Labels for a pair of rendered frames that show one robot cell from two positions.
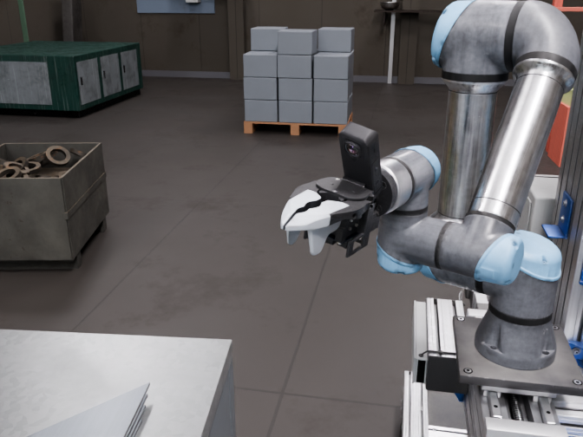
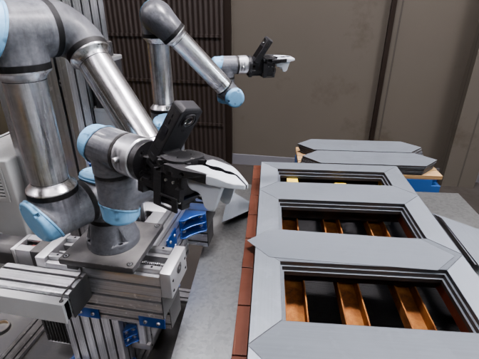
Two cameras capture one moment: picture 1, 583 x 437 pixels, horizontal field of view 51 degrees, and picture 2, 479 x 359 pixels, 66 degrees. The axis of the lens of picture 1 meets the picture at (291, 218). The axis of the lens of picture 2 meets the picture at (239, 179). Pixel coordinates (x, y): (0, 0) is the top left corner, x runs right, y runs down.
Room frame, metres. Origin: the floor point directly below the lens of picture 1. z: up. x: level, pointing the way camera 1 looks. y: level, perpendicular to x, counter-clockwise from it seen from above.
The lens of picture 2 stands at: (0.65, 0.46, 1.68)
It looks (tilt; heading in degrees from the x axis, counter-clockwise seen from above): 26 degrees down; 270
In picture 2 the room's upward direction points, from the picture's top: straight up
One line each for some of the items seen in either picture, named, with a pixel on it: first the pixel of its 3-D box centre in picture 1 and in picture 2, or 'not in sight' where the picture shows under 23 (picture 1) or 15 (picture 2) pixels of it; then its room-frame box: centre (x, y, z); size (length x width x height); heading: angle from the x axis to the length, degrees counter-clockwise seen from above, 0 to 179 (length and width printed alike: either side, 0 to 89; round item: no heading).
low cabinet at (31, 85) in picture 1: (55, 75); not in sight; (9.51, 3.64, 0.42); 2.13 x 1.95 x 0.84; 169
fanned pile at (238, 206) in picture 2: not in sight; (237, 206); (0.66, -1.22, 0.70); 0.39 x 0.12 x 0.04; 85
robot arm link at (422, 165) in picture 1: (405, 176); (109, 149); (0.89, -0.18, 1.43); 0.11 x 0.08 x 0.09; 143
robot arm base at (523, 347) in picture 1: (517, 326); (111, 226); (1.03, -0.44, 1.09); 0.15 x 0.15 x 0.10
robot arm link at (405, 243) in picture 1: (410, 238); (125, 191); (0.88, -0.19, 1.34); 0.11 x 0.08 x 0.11; 53
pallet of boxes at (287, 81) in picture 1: (300, 80); not in sight; (7.71, -0.11, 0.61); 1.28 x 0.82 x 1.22; 80
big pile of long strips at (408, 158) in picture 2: not in sight; (363, 155); (-0.11, -1.62, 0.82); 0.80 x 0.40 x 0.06; 175
